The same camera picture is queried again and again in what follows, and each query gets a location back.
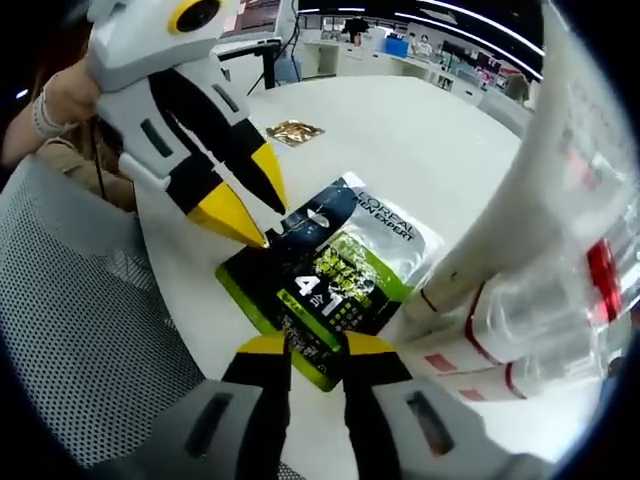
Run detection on green black skincare sachet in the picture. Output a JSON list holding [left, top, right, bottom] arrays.
[[214, 231, 417, 395]]

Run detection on white counter cabinets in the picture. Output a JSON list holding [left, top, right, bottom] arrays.
[[301, 33, 454, 86]]

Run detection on white stand desk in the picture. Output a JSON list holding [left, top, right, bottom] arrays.
[[213, 33, 282, 97]]

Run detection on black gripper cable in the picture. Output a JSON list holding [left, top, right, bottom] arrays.
[[89, 117, 110, 200]]

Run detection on ceiling light strip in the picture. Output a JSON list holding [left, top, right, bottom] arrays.
[[415, 0, 546, 56]]

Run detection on blue water jug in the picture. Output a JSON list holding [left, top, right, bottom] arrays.
[[276, 52, 302, 85]]

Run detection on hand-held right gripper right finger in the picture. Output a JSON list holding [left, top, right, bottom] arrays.
[[342, 332, 489, 480]]

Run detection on white wristwatch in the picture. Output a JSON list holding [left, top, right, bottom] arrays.
[[29, 83, 72, 142]]

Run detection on person's left hand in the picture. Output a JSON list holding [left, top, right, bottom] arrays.
[[47, 62, 104, 124]]

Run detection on computer monitor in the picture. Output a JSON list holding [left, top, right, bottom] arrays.
[[219, 0, 297, 40]]

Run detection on gold skincare sachet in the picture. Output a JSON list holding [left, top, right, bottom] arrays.
[[265, 118, 327, 148]]

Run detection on white office chair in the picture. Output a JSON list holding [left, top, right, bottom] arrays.
[[477, 89, 534, 134]]

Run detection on white mesh chair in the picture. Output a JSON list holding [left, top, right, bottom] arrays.
[[0, 158, 237, 472]]

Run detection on red collar skincare bottle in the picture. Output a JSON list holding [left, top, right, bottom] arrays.
[[544, 64, 639, 332]]

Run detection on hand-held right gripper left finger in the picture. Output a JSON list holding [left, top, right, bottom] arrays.
[[144, 333, 292, 480]]

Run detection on white skincare tube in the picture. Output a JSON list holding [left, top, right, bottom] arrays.
[[405, 0, 581, 322]]

